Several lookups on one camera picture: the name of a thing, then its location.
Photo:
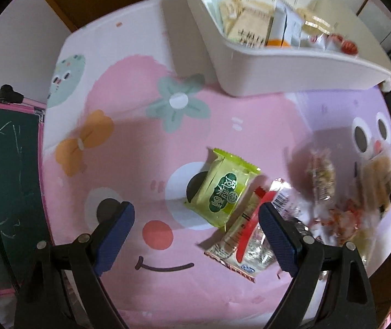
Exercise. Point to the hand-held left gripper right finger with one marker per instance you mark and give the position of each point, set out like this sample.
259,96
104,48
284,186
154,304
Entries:
279,236

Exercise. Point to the orange white oat bar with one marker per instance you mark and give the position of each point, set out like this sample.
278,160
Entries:
281,24

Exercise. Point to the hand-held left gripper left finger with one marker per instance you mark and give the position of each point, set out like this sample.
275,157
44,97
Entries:
113,236

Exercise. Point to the pink framed chalkboard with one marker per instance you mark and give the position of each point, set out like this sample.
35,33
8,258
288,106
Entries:
3,178

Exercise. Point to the cartoon printed tablecloth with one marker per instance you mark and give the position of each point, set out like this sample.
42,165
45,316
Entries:
130,144

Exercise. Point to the light green cake packet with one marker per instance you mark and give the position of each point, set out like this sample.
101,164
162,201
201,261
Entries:
223,192

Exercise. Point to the white plastic storage bin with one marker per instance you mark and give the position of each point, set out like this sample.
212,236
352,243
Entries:
250,72

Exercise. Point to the small red candy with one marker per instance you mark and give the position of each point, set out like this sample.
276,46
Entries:
349,47

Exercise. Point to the clear round cookie tray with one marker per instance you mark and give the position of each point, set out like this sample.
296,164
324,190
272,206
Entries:
377,174

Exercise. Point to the clear packet with red spoon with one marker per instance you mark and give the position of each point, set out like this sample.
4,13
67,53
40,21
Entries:
243,246

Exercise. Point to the beige cracker packet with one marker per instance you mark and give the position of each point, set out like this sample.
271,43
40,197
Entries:
250,27

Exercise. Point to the clear nut packet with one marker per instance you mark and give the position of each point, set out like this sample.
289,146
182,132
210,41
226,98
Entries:
322,178

